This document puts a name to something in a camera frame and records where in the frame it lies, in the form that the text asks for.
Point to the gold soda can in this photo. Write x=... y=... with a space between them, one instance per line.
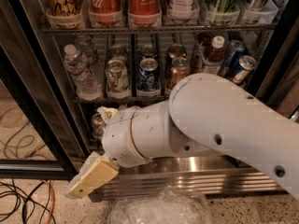
x=174 y=51
x=179 y=69

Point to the gold lacroix can top shelf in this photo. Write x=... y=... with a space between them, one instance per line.
x=64 y=12

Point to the white label bottle top shelf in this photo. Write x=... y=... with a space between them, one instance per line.
x=180 y=9

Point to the green striped can top shelf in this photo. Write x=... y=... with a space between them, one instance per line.
x=221 y=12

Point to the front clear water bottle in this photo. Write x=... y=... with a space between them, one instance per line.
x=78 y=67

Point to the rear 7up can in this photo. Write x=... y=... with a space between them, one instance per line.
x=118 y=52

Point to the right glass fridge door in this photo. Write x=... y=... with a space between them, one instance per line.
x=285 y=97

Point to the rear brown tea bottle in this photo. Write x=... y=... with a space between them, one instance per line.
x=203 y=40

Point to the green white 7up can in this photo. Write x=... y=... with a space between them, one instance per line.
x=117 y=76

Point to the rear gold soda can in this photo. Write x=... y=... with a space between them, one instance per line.
x=174 y=51

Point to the bottom shelf silver can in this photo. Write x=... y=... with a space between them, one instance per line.
x=98 y=126

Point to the coca-cola can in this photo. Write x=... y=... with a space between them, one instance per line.
x=143 y=11
x=106 y=12

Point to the rear red bull can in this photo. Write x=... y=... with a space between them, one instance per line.
x=233 y=51

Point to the red bull can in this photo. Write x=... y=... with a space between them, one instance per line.
x=244 y=66
x=233 y=51

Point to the front blue pepsi can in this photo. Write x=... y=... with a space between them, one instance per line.
x=148 y=75

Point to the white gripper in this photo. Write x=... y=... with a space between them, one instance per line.
x=118 y=139

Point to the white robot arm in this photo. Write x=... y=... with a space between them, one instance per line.
x=204 y=113

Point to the front brown tea bottle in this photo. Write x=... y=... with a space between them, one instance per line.
x=212 y=56

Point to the left glass fridge door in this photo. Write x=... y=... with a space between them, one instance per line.
x=33 y=132

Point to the glass fridge door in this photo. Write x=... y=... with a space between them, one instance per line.
x=285 y=97
x=33 y=132

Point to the rear blue pepsi can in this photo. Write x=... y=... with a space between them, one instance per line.
x=148 y=51

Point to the rear clear water bottle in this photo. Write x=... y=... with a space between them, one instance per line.
x=86 y=45

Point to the clear water bottle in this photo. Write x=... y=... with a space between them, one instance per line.
x=78 y=67
x=86 y=45

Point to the front red bull can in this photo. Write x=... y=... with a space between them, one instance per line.
x=244 y=66

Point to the blue pepsi can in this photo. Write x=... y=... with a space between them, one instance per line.
x=148 y=51
x=148 y=75

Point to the left coca-cola can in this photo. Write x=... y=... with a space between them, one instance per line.
x=106 y=12

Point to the brown tea bottle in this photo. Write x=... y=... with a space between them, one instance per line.
x=212 y=56
x=203 y=40

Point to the right coca-cola can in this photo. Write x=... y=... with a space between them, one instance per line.
x=143 y=11

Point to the stainless steel fridge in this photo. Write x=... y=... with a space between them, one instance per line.
x=23 y=23

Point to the front gold soda can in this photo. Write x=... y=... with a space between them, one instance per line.
x=179 y=69

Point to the clear plastic bag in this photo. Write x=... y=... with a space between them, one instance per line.
x=169 y=206

